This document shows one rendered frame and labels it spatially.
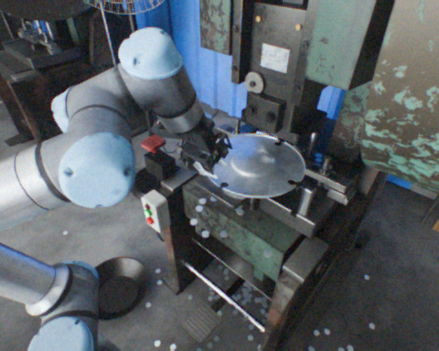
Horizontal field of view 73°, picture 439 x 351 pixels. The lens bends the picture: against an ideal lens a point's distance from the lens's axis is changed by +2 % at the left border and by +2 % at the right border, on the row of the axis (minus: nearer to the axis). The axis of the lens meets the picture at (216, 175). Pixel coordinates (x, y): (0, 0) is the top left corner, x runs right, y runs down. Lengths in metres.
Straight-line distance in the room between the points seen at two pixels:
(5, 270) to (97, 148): 0.44
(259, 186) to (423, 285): 1.17
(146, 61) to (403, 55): 0.28
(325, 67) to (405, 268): 1.33
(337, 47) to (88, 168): 0.48
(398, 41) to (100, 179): 0.30
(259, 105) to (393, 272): 1.22
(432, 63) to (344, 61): 0.33
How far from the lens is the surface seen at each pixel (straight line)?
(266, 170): 0.82
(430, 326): 1.68
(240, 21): 0.74
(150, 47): 0.42
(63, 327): 0.74
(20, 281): 0.73
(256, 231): 0.85
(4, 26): 3.85
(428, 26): 0.30
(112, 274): 1.59
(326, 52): 0.64
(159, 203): 0.96
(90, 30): 2.20
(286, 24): 0.72
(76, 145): 0.33
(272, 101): 0.75
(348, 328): 1.52
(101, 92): 0.43
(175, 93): 0.44
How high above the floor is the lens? 1.31
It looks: 41 degrees down
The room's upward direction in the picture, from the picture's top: straight up
